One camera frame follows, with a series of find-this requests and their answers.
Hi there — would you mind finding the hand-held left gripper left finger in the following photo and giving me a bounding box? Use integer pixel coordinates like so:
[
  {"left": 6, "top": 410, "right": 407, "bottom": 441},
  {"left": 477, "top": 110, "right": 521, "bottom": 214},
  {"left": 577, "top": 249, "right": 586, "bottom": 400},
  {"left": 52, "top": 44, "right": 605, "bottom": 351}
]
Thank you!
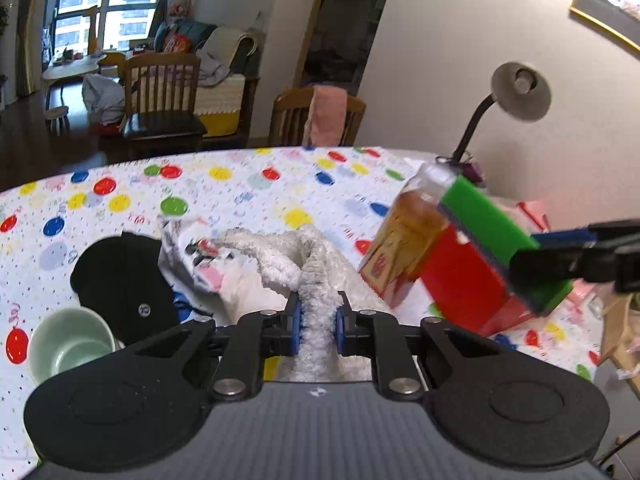
[{"left": 117, "top": 291, "right": 304, "bottom": 403}]

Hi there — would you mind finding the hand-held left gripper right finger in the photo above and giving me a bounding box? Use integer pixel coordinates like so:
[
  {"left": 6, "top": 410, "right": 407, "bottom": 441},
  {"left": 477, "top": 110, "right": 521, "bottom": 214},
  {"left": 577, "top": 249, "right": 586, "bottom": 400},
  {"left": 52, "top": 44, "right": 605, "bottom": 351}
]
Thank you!
[{"left": 335, "top": 290, "right": 506, "bottom": 402}]

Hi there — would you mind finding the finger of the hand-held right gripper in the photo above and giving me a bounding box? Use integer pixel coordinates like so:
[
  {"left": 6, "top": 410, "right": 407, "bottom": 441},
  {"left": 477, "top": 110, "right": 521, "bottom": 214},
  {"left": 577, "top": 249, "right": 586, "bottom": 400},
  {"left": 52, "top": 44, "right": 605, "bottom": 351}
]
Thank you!
[
  {"left": 531, "top": 220, "right": 640, "bottom": 250},
  {"left": 507, "top": 242, "right": 621, "bottom": 281}
]

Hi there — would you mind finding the white fluffy towel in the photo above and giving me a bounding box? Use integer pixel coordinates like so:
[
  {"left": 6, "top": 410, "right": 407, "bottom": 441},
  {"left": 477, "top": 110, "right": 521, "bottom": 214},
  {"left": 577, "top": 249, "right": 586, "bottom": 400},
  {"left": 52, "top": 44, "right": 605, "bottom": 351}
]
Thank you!
[{"left": 220, "top": 224, "right": 396, "bottom": 383}]

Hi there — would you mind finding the green sponge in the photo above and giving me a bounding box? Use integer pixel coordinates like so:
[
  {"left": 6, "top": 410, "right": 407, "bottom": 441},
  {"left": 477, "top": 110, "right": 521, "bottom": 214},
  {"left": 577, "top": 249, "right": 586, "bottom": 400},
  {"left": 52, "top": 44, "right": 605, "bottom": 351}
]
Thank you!
[{"left": 437, "top": 175, "right": 573, "bottom": 317}]

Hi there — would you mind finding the red shoe box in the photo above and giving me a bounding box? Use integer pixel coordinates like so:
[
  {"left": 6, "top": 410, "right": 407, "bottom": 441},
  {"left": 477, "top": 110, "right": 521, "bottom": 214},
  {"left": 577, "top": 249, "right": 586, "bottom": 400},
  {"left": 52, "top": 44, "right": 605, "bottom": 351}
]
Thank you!
[{"left": 417, "top": 225, "right": 538, "bottom": 338}]

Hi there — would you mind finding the printed white cloth bag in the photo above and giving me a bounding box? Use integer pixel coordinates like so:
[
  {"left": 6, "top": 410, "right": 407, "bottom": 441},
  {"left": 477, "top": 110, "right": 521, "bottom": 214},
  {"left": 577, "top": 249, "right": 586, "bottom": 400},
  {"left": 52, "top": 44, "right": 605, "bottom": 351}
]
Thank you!
[{"left": 157, "top": 212, "right": 296, "bottom": 326}]

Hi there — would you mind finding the black cap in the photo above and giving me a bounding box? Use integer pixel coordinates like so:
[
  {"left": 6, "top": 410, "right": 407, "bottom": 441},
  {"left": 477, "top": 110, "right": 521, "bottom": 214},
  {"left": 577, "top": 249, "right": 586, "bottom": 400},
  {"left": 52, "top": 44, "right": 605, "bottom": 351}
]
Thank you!
[{"left": 70, "top": 231, "right": 181, "bottom": 346}]

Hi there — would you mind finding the amber drink bottle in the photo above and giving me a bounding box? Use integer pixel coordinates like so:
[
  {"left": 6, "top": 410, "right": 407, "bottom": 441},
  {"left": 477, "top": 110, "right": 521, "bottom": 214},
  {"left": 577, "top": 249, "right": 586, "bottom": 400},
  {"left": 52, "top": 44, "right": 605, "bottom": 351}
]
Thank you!
[{"left": 357, "top": 162, "right": 461, "bottom": 308}]

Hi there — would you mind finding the purple tape roll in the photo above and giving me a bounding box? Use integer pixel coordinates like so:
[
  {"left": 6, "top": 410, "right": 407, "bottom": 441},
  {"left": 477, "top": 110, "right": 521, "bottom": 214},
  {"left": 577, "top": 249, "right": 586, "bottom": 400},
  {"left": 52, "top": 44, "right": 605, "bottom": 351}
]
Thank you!
[{"left": 457, "top": 160, "right": 486, "bottom": 188}]

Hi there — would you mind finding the polka dot tablecloth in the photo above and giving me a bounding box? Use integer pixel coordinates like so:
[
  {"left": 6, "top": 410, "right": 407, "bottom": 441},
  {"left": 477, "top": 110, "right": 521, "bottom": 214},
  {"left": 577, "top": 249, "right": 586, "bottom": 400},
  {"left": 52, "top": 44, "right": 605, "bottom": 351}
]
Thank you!
[{"left": 0, "top": 146, "right": 616, "bottom": 480}]

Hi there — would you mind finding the silver desk lamp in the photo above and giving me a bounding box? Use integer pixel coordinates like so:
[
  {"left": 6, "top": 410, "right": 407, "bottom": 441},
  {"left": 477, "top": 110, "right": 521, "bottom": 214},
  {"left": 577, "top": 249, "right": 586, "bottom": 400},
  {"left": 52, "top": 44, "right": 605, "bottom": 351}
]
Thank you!
[{"left": 435, "top": 61, "right": 552, "bottom": 183}]

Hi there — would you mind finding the pink towel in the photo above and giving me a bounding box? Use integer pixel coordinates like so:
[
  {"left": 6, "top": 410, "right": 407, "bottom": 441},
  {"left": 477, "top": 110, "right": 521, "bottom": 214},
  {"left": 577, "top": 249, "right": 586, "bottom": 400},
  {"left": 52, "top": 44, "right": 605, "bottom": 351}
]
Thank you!
[{"left": 302, "top": 85, "right": 348, "bottom": 148}]

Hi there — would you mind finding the mint green cup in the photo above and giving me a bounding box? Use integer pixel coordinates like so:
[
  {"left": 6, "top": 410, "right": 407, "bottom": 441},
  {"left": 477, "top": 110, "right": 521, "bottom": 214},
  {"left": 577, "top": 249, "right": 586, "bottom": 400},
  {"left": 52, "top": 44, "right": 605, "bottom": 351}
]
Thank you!
[{"left": 27, "top": 307, "right": 118, "bottom": 388}]

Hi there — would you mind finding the framed kitchen scene picture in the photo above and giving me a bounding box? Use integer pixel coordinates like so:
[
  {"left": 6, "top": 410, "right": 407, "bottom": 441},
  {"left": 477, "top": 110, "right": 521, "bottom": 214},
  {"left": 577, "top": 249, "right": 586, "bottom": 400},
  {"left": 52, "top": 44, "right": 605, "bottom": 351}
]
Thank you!
[{"left": 569, "top": 0, "right": 640, "bottom": 56}]

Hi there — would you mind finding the wooden chair dark seat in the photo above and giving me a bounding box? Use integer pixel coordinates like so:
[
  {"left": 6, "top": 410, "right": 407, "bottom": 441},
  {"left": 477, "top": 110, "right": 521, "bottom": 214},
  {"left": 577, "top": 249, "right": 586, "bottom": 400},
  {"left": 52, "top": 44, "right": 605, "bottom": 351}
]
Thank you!
[{"left": 120, "top": 52, "right": 208, "bottom": 153}]

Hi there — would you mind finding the sofa with cream cover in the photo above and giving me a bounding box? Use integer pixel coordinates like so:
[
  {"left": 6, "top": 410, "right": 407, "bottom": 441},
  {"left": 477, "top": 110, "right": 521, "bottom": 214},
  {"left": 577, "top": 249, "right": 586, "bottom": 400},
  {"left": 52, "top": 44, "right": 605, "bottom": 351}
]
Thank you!
[{"left": 152, "top": 20, "right": 261, "bottom": 138}]

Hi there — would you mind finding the white cloth bundle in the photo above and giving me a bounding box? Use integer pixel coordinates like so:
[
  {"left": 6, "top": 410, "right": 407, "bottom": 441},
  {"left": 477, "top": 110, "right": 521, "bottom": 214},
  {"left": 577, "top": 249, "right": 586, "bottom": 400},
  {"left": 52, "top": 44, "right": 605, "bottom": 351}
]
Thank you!
[{"left": 81, "top": 74, "right": 126, "bottom": 126}]

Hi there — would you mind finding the small stool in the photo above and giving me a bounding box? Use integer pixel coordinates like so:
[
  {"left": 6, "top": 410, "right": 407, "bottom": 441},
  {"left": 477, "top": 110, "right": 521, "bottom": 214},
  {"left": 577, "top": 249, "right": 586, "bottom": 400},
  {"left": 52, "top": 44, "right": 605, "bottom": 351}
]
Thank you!
[{"left": 42, "top": 106, "right": 70, "bottom": 133}]

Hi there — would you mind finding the white low table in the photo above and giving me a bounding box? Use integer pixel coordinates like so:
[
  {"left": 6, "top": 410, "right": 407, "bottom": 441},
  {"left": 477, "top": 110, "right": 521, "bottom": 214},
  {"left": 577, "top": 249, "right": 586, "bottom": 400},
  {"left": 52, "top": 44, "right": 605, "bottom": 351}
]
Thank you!
[{"left": 42, "top": 52, "right": 126, "bottom": 96}]

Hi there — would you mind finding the large window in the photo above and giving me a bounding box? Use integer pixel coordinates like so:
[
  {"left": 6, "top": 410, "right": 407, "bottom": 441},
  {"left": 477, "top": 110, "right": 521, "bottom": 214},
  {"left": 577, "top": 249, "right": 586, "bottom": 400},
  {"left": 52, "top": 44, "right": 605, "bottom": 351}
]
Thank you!
[{"left": 50, "top": 0, "right": 163, "bottom": 56}]

